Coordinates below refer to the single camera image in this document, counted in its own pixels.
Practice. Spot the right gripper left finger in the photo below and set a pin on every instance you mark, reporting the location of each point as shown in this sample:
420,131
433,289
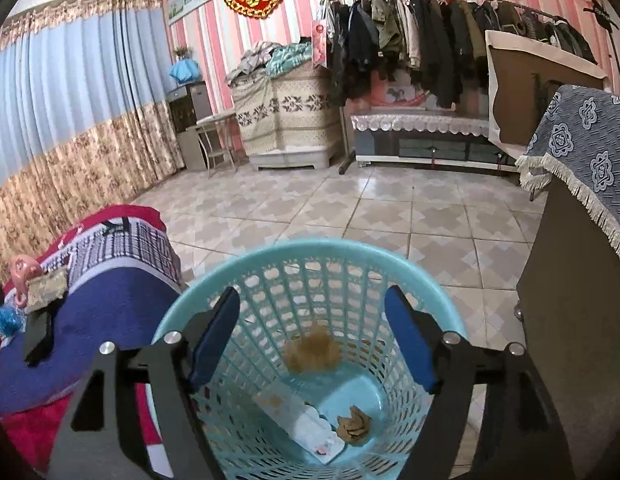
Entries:
100,436

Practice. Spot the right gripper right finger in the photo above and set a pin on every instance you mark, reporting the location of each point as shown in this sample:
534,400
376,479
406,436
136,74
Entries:
520,437

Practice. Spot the blue plastic bag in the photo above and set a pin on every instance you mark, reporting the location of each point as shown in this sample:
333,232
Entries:
10,321

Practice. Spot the camouflage patterned packet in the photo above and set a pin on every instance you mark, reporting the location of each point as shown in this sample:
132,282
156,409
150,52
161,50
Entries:
47,288

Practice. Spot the white paper strip wrapper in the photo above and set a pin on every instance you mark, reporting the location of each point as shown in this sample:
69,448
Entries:
301,421

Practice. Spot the brown paper ball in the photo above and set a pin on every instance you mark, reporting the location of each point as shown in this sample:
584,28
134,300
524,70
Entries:
313,351

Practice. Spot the black wallet case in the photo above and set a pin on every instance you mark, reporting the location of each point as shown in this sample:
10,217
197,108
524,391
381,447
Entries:
39,334

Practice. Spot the striped blue red blanket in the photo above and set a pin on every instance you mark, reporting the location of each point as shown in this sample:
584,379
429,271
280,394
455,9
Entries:
123,275

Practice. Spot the light blue plastic basket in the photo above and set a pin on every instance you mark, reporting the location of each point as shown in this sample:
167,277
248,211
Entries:
312,321

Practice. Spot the blue fringed cloth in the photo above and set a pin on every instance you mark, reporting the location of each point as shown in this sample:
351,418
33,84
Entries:
578,141

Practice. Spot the low tv stand lace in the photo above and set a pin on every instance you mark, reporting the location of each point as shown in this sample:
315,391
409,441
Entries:
423,138

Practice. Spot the blue floral curtain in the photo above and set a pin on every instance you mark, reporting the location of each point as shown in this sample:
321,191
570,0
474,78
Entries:
84,121

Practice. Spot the water dispenser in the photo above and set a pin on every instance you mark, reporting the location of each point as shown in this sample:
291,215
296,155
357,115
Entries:
187,104

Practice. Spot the folded table brown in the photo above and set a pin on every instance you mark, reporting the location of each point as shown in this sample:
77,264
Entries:
523,76

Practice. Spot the cloth covered cabinet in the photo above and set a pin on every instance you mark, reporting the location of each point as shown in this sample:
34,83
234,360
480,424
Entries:
288,121

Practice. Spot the clothes rack with garments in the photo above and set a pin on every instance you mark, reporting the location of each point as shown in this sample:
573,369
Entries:
423,54

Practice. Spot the pile of clothes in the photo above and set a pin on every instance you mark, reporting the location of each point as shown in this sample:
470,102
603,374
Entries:
273,58

